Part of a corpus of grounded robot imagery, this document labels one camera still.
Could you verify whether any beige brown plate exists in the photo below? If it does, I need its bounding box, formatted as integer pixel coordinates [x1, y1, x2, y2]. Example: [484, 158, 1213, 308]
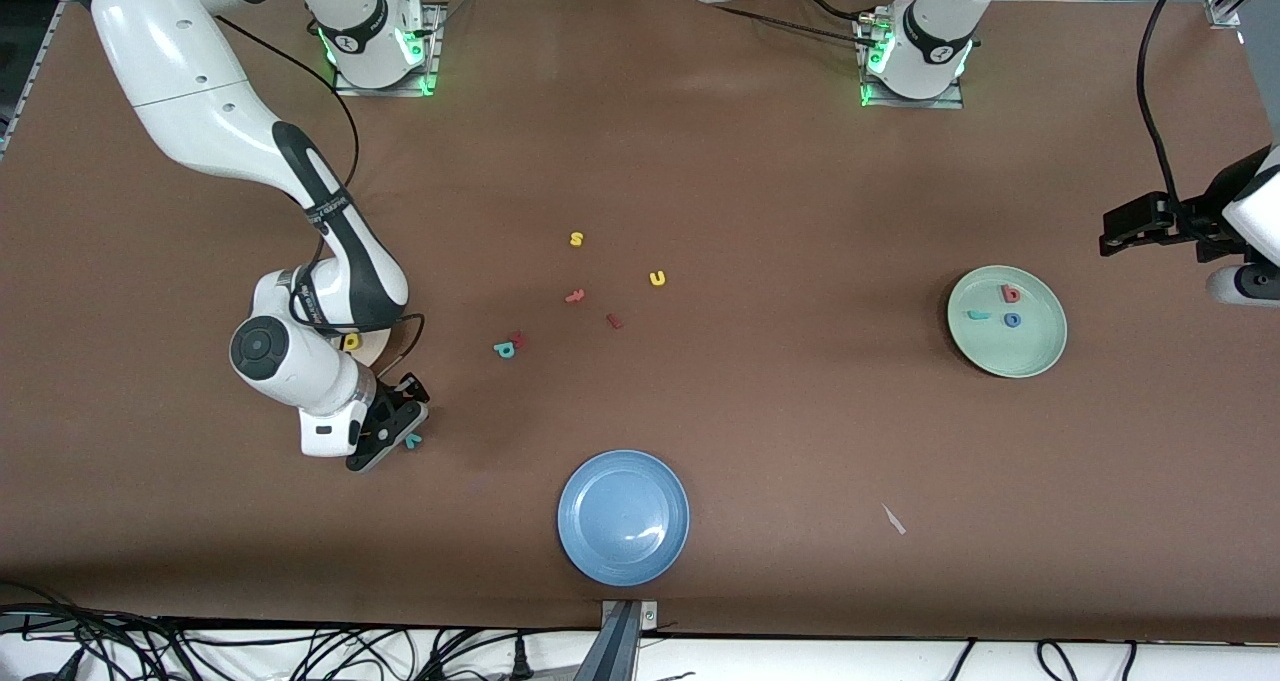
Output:
[335, 326, 393, 368]

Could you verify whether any light green plate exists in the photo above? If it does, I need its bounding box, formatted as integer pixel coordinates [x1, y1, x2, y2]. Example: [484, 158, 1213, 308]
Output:
[947, 265, 1068, 379]

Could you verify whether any blue plate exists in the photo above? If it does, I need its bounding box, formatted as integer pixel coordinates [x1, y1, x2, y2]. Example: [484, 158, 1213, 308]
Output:
[557, 449, 691, 588]

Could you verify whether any brown table cover sheet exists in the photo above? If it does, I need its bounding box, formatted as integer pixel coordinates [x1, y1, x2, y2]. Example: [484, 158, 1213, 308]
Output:
[0, 0, 1280, 644]

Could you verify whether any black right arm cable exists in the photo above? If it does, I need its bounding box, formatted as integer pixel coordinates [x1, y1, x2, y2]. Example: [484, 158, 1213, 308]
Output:
[215, 16, 427, 382]

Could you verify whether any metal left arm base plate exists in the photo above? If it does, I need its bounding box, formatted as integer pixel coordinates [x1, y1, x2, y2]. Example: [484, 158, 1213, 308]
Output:
[855, 16, 966, 110]

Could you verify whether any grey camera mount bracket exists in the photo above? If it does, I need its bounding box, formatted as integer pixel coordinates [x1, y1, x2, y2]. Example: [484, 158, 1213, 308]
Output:
[575, 599, 659, 681]

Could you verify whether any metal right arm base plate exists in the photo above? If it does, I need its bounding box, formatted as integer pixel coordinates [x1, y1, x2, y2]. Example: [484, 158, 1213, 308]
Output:
[332, 3, 443, 97]

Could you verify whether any black cable on table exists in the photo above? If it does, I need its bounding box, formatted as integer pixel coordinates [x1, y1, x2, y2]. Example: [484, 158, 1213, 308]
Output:
[795, 0, 883, 22]
[712, 3, 876, 44]

